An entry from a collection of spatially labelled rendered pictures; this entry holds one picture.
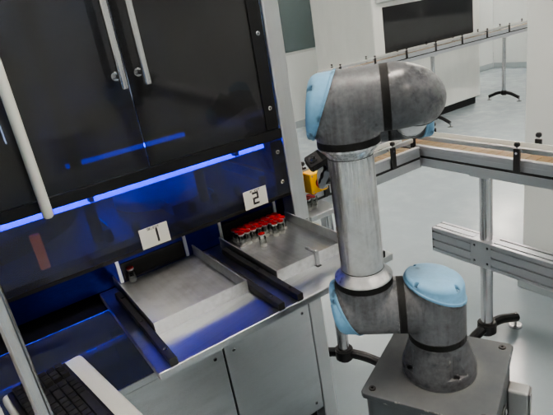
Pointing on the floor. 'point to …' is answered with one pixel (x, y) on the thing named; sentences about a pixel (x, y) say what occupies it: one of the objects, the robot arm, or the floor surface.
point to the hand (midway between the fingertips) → (319, 184)
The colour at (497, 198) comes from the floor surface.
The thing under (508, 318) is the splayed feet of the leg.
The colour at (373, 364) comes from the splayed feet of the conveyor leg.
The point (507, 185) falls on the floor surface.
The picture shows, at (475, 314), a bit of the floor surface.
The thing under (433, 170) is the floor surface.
